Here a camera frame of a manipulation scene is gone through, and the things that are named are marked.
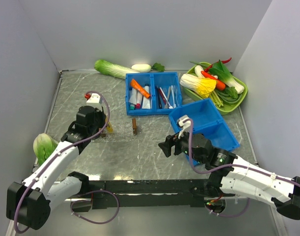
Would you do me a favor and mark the small green cabbage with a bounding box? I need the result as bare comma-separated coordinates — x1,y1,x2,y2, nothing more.
33,133,58,166

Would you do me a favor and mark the blue toiletry double bin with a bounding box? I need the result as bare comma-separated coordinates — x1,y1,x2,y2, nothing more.
125,72,183,116

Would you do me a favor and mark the yellow white cabbage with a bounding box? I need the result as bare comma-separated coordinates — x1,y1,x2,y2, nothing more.
180,74,217,99

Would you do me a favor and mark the white toothbrush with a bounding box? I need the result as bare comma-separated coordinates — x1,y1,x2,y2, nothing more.
167,85,176,109

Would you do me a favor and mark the long green napa cabbage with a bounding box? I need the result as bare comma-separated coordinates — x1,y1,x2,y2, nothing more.
94,59,139,79

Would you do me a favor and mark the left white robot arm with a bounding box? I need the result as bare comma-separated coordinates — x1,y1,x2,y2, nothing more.
6,105,106,230

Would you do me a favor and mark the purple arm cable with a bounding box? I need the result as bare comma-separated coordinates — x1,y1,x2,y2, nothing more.
13,91,110,234
183,118,300,192

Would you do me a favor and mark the orange carrot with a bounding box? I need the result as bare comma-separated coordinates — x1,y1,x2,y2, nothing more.
215,79,226,91

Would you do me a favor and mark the red toothbrush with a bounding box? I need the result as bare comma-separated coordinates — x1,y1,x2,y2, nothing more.
157,87,166,105

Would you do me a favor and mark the bok choy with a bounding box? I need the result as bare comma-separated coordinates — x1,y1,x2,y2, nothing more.
209,60,245,94

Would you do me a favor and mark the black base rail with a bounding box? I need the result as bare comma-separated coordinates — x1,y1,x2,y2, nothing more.
58,178,236,209

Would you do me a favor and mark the red chili pepper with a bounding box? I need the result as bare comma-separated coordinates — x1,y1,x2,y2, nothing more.
204,57,232,72

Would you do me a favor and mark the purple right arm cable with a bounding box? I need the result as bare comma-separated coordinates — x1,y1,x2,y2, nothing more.
183,118,300,192

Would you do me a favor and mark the white radish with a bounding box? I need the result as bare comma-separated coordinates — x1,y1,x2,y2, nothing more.
131,64,152,73

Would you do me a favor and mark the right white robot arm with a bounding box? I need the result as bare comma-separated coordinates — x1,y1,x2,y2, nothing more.
158,132,300,220

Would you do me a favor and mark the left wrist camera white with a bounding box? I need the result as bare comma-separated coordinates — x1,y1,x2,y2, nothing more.
84,93,102,110

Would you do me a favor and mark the green beans bundle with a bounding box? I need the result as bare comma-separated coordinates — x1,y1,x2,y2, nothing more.
209,90,241,108

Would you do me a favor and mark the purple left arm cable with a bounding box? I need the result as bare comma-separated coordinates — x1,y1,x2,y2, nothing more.
13,91,110,234

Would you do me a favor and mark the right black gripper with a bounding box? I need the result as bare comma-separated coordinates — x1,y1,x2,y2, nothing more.
158,126,205,164

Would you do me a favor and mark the yellow toothpaste tube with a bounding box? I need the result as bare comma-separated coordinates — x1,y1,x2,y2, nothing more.
106,122,113,133

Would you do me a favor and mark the orange toothpaste tube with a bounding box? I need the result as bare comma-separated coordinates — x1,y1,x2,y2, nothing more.
130,79,151,99

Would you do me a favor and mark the white toothpaste tube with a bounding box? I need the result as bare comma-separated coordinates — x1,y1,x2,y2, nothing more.
129,88,138,105

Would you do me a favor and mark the green vegetable tray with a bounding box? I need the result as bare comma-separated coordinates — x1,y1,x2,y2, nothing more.
195,59,248,115

